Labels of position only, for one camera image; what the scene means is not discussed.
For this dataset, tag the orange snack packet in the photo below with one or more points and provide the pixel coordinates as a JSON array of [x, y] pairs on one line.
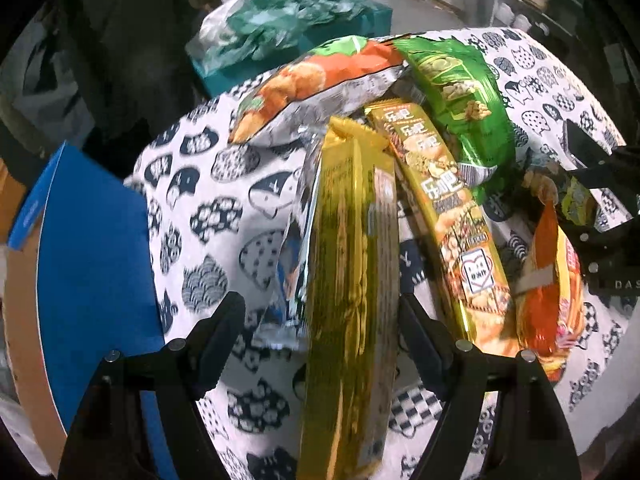
[[547, 310]]

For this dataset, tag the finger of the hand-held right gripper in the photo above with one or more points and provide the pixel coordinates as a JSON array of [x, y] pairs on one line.
[[600, 245], [590, 150]]

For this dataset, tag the teal box with plastic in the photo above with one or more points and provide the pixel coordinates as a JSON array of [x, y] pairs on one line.
[[280, 15]]

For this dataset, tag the blue silver snack packet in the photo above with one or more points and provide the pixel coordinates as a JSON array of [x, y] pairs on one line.
[[290, 270]]

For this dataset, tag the cat print tablecloth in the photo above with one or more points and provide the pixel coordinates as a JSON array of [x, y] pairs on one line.
[[210, 200]]

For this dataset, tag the brown cardboard box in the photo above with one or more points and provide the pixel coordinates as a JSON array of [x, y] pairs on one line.
[[10, 200]]

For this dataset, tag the dark cloth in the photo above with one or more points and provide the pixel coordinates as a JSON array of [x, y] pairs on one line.
[[135, 35]]

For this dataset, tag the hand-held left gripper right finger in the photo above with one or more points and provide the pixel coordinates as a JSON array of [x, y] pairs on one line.
[[425, 340]]

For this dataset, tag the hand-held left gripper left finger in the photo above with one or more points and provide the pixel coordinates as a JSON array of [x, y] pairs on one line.
[[219, 340]]

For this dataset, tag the blue cardboard box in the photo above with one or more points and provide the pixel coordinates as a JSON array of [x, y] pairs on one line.
[[90, 260]]

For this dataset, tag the gold brown long snack packet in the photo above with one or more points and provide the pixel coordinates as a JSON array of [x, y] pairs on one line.
[[450, 210]]

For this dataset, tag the small yellow snack packet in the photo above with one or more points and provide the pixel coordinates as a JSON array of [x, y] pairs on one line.
[[575, 205]]

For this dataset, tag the orange and green snack bag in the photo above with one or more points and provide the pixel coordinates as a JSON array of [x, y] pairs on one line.
[[310, 85]]

